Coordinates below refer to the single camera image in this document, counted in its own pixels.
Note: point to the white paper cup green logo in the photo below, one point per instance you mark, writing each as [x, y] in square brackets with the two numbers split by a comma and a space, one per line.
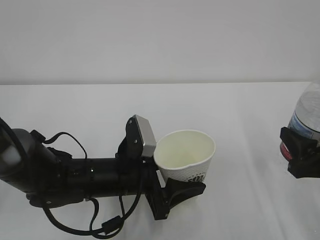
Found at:
[184, 155]

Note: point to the clear plastic water bottle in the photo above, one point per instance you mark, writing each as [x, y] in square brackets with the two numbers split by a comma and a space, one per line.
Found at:
[305, 119]

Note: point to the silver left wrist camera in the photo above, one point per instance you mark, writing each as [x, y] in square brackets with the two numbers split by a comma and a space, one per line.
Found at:
[139, 141]

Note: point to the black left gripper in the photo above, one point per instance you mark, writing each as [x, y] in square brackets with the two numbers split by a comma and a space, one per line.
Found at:
[139, 177]

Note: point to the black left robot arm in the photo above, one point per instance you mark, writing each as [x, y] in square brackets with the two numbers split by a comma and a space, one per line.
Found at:
[44, 174]

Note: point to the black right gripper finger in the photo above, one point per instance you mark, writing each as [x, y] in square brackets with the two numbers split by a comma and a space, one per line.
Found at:
[302, 154]

